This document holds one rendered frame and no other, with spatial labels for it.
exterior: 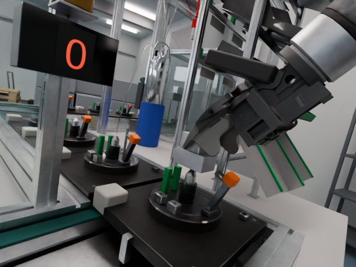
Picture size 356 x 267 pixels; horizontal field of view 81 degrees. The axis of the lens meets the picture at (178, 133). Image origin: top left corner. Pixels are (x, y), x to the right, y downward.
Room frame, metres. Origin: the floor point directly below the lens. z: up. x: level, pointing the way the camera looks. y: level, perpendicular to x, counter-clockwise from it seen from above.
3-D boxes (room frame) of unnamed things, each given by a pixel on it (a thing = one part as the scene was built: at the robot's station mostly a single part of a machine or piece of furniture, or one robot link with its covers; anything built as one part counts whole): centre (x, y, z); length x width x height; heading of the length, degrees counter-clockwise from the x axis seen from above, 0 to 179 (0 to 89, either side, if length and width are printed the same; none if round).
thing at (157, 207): (0.37, -0.04, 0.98); 0.14 x 0.14 x 0.02
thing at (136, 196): (0.37, -0.04, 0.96); 0.24 x 0.24 x 0.02; 50
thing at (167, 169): (0.39, 0.00, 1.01); 0.01 x 0.01 x 0.05; 50
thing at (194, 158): (0.38, -0.03, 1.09); 0.08 x 0.04 x 0.07; 50
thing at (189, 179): (0.37, -0.04, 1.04); 0.02 x 0.02 x 0.03
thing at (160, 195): (0.35, 0.01, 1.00); 0.02 x 0.01 x 0.02; 50
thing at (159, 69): (1.35, 0.19, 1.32); 0.14 x 0.14 x 0.38
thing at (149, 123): (1.35, 0.19, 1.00); 0.16 x 0.16 x 0.27
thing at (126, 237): (0.28, 0.04, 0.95); 0.01 x 0.01 x 0.04; 50
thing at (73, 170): (0.54, 0.16, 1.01); 0.24 x 0.24 x 0.13; 50
